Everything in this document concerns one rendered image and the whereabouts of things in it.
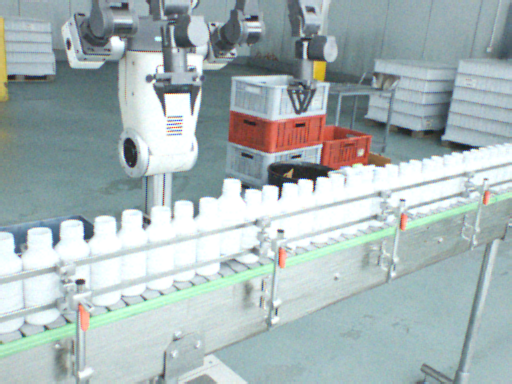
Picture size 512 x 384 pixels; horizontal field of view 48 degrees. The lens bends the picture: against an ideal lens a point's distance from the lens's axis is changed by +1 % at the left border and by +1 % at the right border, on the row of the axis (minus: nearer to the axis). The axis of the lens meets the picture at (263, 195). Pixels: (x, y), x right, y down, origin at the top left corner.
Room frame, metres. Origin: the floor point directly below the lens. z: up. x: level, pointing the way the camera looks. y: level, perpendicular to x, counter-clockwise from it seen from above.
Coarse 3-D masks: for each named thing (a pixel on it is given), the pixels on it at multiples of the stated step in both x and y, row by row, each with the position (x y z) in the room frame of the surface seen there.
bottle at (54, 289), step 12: (36, 228) 0.89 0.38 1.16; (36, 240) 0.86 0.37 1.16; (48, 240) 0.87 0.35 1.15; (36, 252) 0.86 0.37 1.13; (48, 252) 0.87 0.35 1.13; (24, 264) 0.86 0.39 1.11; (36, 264) 0.85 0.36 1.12; (48, 264) 0.86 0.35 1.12; (48, 276) 0.86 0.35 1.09; (24, 288) 0.86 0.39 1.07; (36, 288) 0.85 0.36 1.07; (48, 288) 0.86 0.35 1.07; (24, 300) 0.86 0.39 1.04; (36, 300) 0.85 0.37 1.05; (48, 300) 0.86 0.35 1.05; (48, 312) 0.86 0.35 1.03; (36, 324) 0.85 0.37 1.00
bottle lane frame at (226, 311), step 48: (384, 240) 1.49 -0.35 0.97; (432, 240) 1.67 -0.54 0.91; (480, 240) 1.90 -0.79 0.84; (192, 288) 1.05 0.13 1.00; (240, 288) 1.13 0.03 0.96; (288, 288) 1.24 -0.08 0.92; (336, 288) 1.37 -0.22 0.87; (48, 336) 0.84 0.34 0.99; (96, 336) 0.90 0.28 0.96; (144, 336) 0.96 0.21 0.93; (240, 336) 1.14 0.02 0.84
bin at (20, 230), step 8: (64, 216) 1.49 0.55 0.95; (72, 216) 1.50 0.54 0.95; (80, 216) 1.51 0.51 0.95; (16, 224) 1.40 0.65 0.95; (24, 224) 1.41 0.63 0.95; (32, 224) 1.42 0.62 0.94; (40, 224) 1.44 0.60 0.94; (48, 224) 1.45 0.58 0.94; (56, 224) 1.47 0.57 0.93; (88, 224) 1.47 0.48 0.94; (0, 232) 1.37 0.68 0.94; (8, 232) 1.38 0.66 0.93; (16, 232) 1.40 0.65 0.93; (24, 232) 1.41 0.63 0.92; (56, 232) 1.47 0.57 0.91; (88, 232) 1.47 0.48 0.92; (16, 240) 1.39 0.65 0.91; (24, 240) 1.41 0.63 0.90; (56, 240) 1.47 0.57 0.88; (16, 248) 1.39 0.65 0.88
